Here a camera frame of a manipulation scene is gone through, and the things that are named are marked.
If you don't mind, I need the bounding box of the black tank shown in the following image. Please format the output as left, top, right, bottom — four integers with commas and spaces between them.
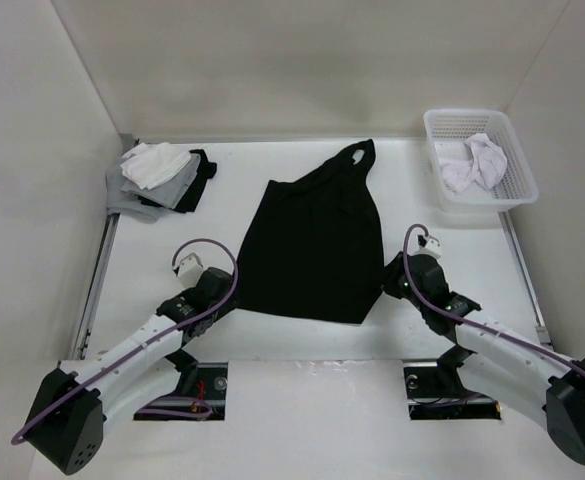
237, 139, 385, 325
137, 149, 218, 213

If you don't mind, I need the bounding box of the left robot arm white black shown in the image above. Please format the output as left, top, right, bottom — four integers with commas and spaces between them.
19, 267, 236, 476

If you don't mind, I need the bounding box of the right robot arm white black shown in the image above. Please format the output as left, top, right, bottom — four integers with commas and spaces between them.
382, 253, 585, 466

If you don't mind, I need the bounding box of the folded black tank top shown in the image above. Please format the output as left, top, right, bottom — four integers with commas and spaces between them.
137, 149, 218, 213

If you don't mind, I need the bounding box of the folded grey tank top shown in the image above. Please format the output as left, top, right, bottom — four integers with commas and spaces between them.
105, 153, 202, 223

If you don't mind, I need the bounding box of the white crumpled tank top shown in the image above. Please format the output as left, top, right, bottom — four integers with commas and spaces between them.
439, 133, 508, 194

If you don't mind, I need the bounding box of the folded white tank top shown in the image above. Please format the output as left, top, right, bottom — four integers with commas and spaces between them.
120, 142, 191, 190

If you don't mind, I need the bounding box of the white plastic basket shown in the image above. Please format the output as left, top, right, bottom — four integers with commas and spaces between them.
423, 109, 539, 214

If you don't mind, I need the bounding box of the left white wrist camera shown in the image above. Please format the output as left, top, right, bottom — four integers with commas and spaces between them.
173, 253, 204, 289

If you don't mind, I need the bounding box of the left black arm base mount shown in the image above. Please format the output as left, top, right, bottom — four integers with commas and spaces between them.
133, 358, 229, 421

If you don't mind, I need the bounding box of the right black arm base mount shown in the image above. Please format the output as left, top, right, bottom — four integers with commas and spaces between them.
403, 346, 501, 421

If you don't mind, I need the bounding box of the left metal table rail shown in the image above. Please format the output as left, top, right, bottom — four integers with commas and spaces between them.
69, 214, 120, 360

